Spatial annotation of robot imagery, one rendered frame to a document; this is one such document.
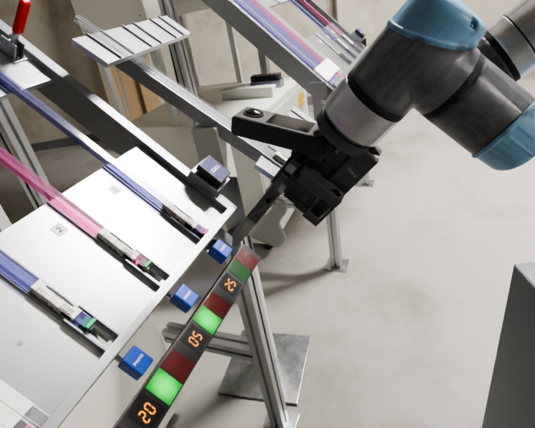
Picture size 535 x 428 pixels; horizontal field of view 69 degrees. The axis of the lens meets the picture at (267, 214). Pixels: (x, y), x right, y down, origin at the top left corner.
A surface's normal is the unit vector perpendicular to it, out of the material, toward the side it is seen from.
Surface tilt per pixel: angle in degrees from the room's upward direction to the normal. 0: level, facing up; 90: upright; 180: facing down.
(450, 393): 0
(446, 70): 77
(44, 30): 90
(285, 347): 0
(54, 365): 43
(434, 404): 0
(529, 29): 70
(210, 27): 90
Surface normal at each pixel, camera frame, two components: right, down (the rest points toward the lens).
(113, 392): 0.92, 0.06
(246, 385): -0.16, -0.85
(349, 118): -0.50, 0.40
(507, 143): -0.25, 0.65
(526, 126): 0.07, 0.24
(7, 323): 0.51, -0.58
